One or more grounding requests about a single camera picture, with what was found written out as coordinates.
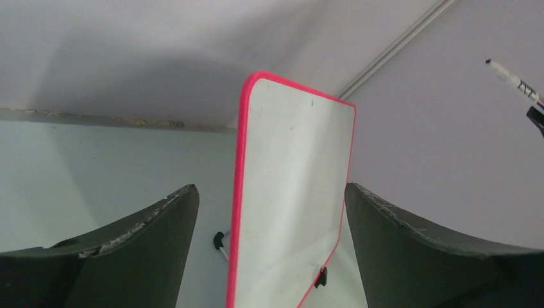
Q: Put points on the white whiteboard marker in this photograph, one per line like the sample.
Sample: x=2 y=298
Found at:
x=517 y=83

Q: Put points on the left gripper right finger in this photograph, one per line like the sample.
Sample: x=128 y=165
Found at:
x=405 y=260

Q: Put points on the pink framed whiteboard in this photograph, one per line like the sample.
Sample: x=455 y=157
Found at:
x=293 y=151

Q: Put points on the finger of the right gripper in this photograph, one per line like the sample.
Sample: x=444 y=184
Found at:
x=536 y=117

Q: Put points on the wire whiteboard stand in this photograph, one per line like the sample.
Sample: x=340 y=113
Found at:
x=218 y=243

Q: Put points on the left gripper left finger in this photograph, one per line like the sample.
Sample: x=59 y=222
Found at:
x=136 y=261

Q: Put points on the aluminium frame profile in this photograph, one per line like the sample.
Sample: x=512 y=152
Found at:
x=437 y=9

